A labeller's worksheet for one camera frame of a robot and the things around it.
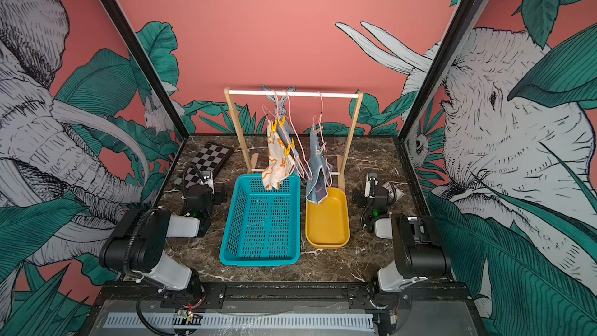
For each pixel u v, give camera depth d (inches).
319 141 36.3
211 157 42.4
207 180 32.0
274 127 34.9
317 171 30.8
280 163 37.1
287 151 32.2
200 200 28.7
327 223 34.9
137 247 17.7
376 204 28.7
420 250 18.0
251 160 40.8
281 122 35.4
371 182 31.8
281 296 29.8
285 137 33.9
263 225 35.5
